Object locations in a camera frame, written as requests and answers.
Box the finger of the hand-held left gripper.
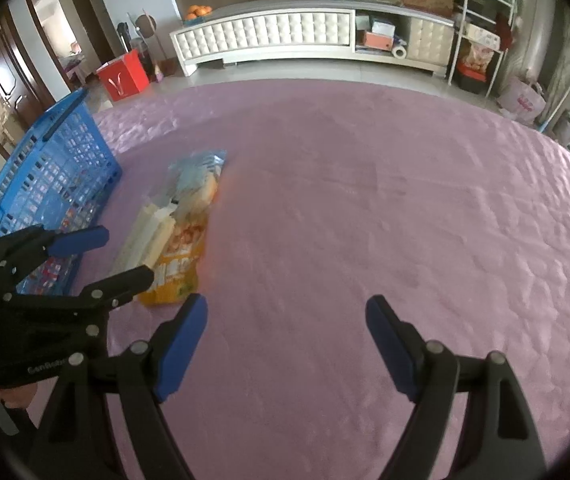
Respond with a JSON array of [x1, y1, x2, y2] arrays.
[[1, 265, 156, 340], [0, 225, 110, 292]]

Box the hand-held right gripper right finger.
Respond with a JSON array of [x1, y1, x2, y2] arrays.
[[365, 294, 550, 480]]

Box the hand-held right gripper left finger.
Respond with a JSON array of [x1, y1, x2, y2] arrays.
[[28, 293, 209, 480]]

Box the white snack stick packet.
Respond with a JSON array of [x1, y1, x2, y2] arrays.
[[110, 195, 178, 281]]

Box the orange snack packet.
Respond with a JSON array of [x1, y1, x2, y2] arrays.
[[138, 210, 211, 308]]

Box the blue plastic basket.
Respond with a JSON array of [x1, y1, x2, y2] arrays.
[[0, 87, 122, 297]]

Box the light blue snack packet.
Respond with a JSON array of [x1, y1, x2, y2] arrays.
[[165, 149, 228, 221]]

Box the person's left hand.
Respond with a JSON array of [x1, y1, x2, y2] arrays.
[[0, 372, 37, 411]]

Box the pink blanket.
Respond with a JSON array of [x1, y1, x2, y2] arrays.
[[30, 82, 570, 480]]

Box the red gift box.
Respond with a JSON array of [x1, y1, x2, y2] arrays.
[[96, 49, 151, 102]]

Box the brown wooden door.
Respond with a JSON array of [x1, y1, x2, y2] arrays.
[[0, 20, 43, 133]]

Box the broom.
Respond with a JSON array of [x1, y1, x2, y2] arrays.
[[141, 9, 166, 82]]

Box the round brown stand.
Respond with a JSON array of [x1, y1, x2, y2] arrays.
[[134, 14, 158, 58]]

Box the pile of oranges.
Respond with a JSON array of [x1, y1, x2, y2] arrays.
[[183, 4, 214, 22]]

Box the white TV cabinet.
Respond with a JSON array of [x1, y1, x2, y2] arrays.
[[169, 0, 458, 79]]

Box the black storage bin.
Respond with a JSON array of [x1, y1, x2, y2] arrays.
[[456, 65, 490, 95]]

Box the pink shopping bag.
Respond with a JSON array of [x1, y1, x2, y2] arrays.
[[497, 75, 548, 123]]

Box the orange box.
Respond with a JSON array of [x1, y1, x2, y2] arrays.
[[363, 31, 396, 51]]

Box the white metal shelf rack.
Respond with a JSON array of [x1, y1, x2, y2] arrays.
[[445, 0, 518, 98]]

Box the standing air conditioner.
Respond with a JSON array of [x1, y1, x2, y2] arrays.
[[515, 0, 558, 86]]

